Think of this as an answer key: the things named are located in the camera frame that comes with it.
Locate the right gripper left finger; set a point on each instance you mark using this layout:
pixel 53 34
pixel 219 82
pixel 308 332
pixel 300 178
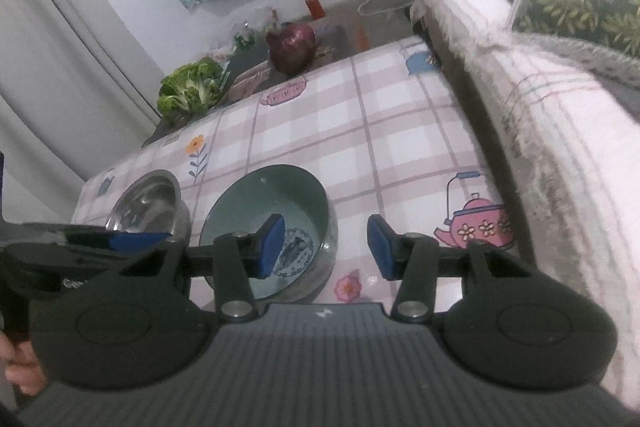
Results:
pixel 150 317

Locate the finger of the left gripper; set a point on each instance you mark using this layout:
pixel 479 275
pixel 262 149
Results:
pixel 100 239

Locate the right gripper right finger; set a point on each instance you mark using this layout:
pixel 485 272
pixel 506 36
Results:
pixel 504 321

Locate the large steel bowl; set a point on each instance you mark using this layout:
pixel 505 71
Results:
pixel 152 204

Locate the green ceramic bowl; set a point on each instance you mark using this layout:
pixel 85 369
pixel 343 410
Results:
pixel 308 253

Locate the person's left hand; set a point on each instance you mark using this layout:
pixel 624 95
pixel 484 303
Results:
pixel 23 369

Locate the white curtain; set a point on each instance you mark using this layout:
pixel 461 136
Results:
pixel 73 101

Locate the green leafy lettuce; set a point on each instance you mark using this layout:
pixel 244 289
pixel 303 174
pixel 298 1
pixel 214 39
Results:
pixel 192 89

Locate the checkered floral tablecloth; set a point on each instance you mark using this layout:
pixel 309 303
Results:
pixel 381 131

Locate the purple cabbage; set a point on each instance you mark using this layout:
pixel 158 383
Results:
pixel 292 48

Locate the red bottle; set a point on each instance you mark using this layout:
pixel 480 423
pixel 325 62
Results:
pixel 315 9

